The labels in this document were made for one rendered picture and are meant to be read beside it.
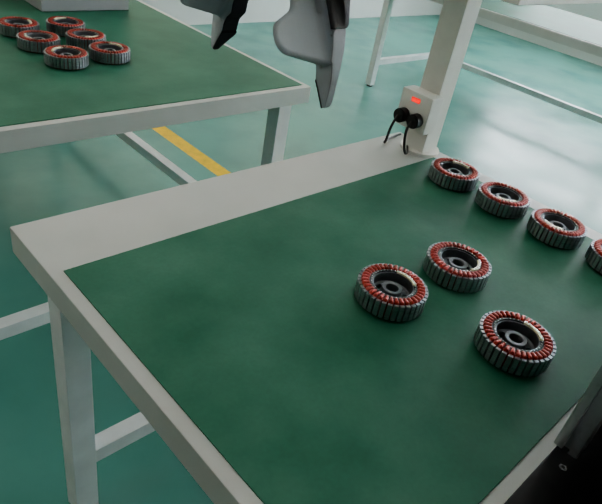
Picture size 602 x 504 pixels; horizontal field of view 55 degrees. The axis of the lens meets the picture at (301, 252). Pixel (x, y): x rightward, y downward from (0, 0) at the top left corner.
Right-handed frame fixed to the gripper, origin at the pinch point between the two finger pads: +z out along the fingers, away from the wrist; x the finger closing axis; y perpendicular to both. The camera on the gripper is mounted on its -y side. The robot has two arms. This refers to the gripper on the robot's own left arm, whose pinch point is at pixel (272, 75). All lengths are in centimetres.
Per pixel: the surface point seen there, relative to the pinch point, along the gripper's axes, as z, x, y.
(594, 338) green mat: 40, 21, -57
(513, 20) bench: 41, -144, -306
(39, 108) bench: 40, -93, -14
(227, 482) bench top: 40.4, 8.4, 5.9
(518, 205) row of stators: 37, -8, -79
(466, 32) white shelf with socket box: 10, -38, -89
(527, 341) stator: 39, 16, -44
